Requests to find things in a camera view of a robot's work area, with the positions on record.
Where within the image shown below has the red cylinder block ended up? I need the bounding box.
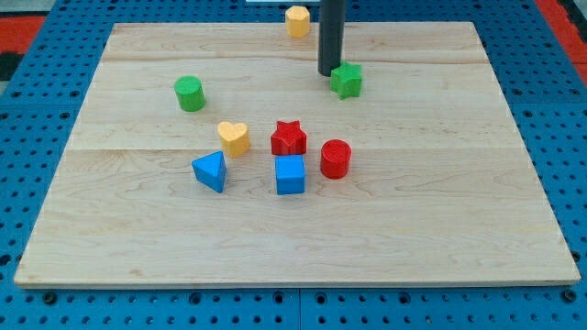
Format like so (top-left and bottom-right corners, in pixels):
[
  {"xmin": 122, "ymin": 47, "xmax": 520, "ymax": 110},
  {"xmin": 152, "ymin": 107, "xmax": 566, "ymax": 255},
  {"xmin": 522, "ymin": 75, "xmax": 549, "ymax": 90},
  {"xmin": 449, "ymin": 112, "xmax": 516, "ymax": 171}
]
[{"xmin": 320, "ymin": 139, "xmax": 352, "ymax": 179}]

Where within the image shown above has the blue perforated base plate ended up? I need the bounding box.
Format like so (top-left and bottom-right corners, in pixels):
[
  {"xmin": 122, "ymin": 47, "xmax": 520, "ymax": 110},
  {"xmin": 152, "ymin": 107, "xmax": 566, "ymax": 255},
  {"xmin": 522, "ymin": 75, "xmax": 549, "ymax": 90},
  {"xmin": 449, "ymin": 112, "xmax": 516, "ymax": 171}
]
[{"xmin": 1, "ymin": 0, "xmax": 586, "ymax": 329}]

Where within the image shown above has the yellow heart block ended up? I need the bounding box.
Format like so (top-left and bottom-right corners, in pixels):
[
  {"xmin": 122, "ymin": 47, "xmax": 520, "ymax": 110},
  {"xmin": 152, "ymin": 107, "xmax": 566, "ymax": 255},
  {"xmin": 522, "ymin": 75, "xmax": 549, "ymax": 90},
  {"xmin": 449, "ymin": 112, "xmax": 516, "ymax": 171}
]
[{"xmin": 217, "ymin": 121, "xmax": 250, "ymax": 158}]

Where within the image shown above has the blue triangle block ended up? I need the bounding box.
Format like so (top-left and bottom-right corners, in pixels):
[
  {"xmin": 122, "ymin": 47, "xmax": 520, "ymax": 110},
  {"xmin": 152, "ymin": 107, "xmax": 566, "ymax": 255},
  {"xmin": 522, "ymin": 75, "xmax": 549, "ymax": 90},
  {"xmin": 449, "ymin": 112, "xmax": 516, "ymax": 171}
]
[{"xmin": 192, "ymin": 151, "xmax": 227, "ymax": 193}]

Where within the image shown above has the green cylinder block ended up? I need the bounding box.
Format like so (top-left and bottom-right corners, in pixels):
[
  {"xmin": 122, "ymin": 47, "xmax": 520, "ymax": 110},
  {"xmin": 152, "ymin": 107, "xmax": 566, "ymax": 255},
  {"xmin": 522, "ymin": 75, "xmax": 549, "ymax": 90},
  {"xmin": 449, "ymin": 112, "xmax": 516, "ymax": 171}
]
[{"xmin": 173, "ymin": 75, "xmax": 206, "ymax": 112}]

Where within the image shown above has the dark grey cylindrical robot stick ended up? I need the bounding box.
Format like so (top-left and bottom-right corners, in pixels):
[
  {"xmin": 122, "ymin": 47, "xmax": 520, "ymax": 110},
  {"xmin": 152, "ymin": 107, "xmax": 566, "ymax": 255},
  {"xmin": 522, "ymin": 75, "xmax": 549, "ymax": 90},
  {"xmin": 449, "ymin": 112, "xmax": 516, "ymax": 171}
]
[{"xmin": 317, "ymin": 0, "xmax": 347, "ymax": 77}]

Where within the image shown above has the blue cube block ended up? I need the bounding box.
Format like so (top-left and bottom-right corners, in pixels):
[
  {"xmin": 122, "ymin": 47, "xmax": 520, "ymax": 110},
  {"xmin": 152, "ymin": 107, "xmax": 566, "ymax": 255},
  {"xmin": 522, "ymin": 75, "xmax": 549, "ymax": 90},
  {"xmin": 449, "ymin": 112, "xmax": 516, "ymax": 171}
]
[{"xmin": 274, "ymin": 155, "xmax": 305, "ymax": 195}]

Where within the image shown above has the green star block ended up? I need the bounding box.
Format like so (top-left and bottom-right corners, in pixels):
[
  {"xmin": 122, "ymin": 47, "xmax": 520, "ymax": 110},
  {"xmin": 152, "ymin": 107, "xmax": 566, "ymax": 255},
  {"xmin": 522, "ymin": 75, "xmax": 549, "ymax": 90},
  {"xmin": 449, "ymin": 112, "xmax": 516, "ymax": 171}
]
[{"xmin": 330, "ymin": 61, "xmax": 362, "ymax": 100}]

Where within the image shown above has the light wooden board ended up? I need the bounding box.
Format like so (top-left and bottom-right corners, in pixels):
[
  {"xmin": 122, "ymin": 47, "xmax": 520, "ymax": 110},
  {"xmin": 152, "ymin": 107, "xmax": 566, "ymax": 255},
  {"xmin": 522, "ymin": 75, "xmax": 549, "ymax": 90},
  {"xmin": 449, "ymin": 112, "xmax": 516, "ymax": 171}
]
[{"xmin": 14, "ymin": 22, "xmax": 581, "ymax": 289}]

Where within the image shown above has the red star block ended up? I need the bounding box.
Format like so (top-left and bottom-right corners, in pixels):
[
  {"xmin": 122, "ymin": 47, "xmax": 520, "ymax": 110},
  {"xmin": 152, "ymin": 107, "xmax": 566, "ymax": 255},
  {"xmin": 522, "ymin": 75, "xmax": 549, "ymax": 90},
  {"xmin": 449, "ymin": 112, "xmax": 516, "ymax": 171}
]
[{"xmin": 271, "ymin": 120, "xmax": 307, "ymax": 156}]

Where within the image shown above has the yellow hexagon block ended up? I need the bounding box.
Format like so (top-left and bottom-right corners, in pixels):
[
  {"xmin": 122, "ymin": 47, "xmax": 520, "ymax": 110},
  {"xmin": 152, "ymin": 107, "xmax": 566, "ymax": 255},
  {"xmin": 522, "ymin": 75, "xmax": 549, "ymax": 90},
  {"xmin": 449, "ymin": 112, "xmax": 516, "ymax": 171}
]
[{"xmin": 285, "ymin": 5, "xmax": 311, "ymax": 38}]

